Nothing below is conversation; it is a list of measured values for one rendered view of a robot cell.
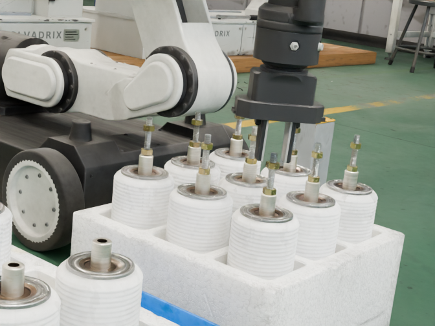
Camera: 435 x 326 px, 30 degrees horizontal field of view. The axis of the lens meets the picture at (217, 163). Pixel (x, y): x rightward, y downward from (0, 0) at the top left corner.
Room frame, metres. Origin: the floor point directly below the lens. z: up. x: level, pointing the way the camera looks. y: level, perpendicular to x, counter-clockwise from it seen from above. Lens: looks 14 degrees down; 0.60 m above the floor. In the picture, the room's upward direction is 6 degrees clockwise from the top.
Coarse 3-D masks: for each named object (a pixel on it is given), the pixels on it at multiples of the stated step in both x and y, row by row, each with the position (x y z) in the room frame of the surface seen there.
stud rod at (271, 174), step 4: (272, 152) 1.09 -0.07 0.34; (272, 156) 1.09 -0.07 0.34; (276, 156) 1.09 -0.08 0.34; (272, 160) 1.09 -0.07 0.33; (268, 172) 1.09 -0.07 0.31; (272, 172) 1.09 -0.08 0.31; (268, 176) 1.09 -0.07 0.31; (272, 176) 1.09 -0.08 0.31; (268, 180) 1.09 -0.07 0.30; (272, 180) 1.09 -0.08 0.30; (268, 184) 1.09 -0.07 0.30; (272, 184) 1.09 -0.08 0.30; (268, 188) 1.09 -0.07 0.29; (272, 188) 1.09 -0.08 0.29
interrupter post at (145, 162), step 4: (140, 156) 1.23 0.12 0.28; (144, 156) 1.23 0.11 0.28; (148, 156) 1.23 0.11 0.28; (152, 156) 1.23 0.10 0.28; (140, 160) 1.23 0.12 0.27; (144, 160) 1.22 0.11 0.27; (148, 160) 1.23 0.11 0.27; (152, 160) 1.23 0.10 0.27; (140, 164) 1.23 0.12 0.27; (144, 164) 1.22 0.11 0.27; (148, 164) 1.23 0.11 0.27; (152, 164) 1.23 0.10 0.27; (140, 168) 1.23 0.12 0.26; (144, 168) 1.22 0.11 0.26; (148, 168) 1.23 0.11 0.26; (140, 172) 1.23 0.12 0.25; (144, 172) 1.22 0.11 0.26; (148, 172) 1.23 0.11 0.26
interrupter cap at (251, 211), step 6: (246, 204) 1.11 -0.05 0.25; (252, 204) 1.12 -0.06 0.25; (258, 204) 1.12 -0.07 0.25; (240, 210) 1.09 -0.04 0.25; (246, 210) 1.09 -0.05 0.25; (252, 210) 1.10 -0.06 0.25; (258, 210) 1.11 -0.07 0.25; (276, 210) 1.11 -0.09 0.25; (282, 210) 1.11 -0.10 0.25; (288, 210) 1.11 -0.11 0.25; (246, 216) 1.07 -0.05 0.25; (252, 216) 1.06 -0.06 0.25; (258, 216) 1.07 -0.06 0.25; (264, 216) 1.08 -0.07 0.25; (276, 216) 1.09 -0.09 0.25; (282, 216) 1.08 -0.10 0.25; (288, 216) 1.09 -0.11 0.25; (264, 222) 1.05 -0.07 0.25; (270, 222) 1.05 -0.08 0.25; (276, 222) 1.06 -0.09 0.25; (282, 222) 1.06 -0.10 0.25
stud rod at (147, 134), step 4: (148, 116) 1.24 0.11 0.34; (148, 120) 1.23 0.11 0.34; (152, 120) 1.23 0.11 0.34; (148, 124) 1.23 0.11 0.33; (148, 132) 1.23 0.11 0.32; (148, 136) 1.23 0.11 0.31; (148, 140) 1.23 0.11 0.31; (144, 144) 1.23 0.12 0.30; (148, 144) 1.23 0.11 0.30; (144, 148) 1.23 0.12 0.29; (148, 148) 1.23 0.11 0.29
